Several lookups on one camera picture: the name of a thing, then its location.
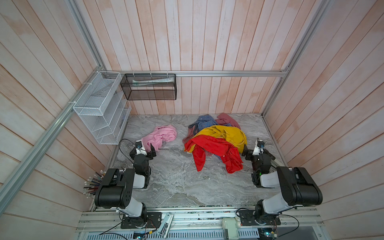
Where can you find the red cloth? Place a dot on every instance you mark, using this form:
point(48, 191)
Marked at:
point(229, 151)

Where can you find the yellow cloth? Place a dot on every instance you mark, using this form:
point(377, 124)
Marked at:
point(232, 135)

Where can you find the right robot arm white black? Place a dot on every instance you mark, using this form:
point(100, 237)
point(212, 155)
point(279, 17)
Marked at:
point(297, 187)

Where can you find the maroon cloth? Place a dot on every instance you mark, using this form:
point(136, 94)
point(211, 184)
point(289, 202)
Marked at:
point(226, 120)

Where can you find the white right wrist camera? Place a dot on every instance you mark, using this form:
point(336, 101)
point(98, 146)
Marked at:
point(259, 148)

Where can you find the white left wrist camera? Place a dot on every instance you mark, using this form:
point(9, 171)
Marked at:
point(139, 148)

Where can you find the black wire mesh basket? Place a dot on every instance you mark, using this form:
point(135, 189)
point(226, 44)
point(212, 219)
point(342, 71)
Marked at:
point(142, 87)

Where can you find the dark brown cloth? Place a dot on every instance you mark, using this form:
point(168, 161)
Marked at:
point(192, 131)

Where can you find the white wire mesh shelf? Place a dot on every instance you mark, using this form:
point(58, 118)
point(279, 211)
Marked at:
point(102, 108)

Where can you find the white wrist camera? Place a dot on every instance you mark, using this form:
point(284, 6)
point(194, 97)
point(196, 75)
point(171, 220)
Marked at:
point(259, 148)
point(139, 148)

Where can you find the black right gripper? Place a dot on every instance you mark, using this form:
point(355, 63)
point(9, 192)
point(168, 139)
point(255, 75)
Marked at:
point(249, 153)

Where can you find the left aluminium frame rail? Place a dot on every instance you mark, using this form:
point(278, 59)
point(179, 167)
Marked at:
point(20, 175)

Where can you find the blue plaid shirt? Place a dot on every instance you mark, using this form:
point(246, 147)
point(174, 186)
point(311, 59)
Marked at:
point(205, 121)

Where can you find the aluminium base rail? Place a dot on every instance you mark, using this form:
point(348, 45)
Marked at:
point(195, 223)

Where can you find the pink cloth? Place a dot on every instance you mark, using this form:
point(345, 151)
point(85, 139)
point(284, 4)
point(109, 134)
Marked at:
point(158, 136)

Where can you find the horizontal aluminium frame rail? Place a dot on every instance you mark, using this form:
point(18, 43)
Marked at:
point(214, 73)

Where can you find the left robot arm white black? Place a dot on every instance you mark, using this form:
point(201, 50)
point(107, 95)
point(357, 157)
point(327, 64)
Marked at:
point(116, 188)

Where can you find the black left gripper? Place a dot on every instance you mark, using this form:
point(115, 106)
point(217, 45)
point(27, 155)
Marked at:
point(151, 154)

